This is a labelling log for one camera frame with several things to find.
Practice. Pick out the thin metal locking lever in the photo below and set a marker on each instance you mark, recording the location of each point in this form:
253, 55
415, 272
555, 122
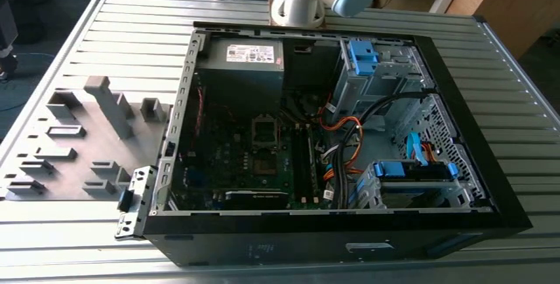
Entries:
277, 136

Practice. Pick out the CPU socket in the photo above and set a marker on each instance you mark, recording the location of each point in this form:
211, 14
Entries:
264, 165

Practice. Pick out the black RAM slot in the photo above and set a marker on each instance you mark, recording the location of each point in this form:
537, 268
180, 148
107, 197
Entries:
297, 166
313, 179

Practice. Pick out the green motherboard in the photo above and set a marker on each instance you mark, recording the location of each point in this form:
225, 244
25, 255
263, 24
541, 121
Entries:
232, 166

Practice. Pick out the black graphics card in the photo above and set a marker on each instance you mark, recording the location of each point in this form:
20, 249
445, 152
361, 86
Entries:
257, 197

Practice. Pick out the grey power supply unit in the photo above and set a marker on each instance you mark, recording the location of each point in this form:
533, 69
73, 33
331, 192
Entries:
216, 55

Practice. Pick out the silver drive cage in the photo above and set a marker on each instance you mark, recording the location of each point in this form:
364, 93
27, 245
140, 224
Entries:
384, 80

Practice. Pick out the blue plastic drive latch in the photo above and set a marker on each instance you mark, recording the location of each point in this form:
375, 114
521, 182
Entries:
363, 57

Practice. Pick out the hard disk in blue carrier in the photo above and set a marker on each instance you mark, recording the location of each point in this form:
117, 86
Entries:
391, 168

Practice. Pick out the black open PC case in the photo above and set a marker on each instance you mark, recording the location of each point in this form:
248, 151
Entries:
305, 228

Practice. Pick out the silver perforated disk bay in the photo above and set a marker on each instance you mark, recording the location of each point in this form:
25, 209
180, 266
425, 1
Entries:
437, 123

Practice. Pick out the grey parts rack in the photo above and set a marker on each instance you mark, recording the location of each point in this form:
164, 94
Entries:
69, 179

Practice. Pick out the wooden cabinet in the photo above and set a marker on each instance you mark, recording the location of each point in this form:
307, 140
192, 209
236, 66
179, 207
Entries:
516, 2

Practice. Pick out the silver card retention bracket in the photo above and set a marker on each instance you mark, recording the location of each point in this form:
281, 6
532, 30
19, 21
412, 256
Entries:
144, 195

